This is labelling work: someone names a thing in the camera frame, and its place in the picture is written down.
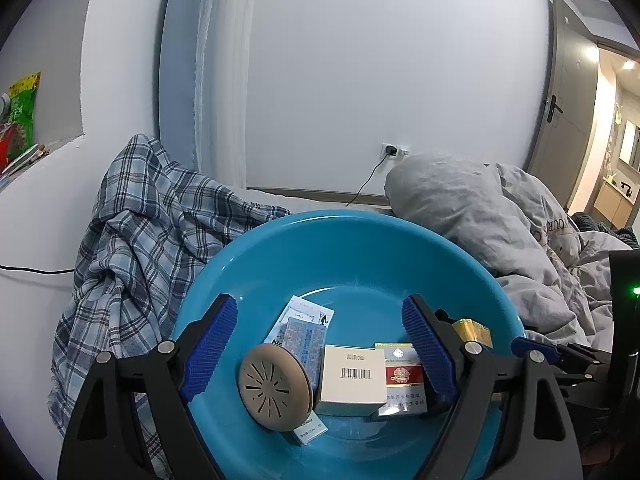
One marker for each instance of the tan round perforated disc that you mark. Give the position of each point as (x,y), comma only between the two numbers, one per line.
(272,385)

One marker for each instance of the dark striped cloth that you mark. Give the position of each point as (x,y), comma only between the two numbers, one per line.
(600,225)

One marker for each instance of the blue patterned packet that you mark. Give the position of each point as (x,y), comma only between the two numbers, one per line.
(302,345)

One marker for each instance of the blue curtain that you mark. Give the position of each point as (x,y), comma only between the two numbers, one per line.
(177,85)

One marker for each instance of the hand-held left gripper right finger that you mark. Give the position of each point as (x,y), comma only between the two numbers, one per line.
(427,350)

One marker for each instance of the red and white cigarette pack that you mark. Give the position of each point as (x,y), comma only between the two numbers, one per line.
(402,385)

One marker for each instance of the grey duvet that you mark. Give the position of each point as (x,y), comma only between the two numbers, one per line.
(565,240)

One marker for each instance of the hallway cabinet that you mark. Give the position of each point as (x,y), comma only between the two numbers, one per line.
(615,200)

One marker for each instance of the stack of thin booklets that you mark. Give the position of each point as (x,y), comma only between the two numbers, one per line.
(25,160)

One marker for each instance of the grey door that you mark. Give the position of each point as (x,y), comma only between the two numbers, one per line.
(570,110)

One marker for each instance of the white box with blue print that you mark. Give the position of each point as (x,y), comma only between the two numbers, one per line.
(310,310)

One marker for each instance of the small teal and white box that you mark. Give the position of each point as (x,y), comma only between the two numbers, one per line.
(307,432)

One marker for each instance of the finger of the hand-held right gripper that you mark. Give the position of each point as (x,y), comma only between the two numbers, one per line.
(582,382)
(521,344)

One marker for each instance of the blue plaid shirt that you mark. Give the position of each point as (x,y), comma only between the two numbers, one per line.
(140,240)

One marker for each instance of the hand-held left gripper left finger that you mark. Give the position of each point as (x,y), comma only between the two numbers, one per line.
(210,345)

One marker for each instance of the hallway ceiling lamp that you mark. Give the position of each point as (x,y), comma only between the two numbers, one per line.
(629,65)

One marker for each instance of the gold box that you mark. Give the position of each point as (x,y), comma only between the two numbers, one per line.
(472,331)

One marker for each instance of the beige box with barcode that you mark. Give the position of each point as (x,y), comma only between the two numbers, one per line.
(350,375)

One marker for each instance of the green snack bag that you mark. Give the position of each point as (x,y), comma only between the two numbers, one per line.
(25,110)

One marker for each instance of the white sheer curtain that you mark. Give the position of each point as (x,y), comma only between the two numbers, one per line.
(225,85)

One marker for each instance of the blue plastic basin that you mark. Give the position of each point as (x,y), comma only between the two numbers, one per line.
(350,260)

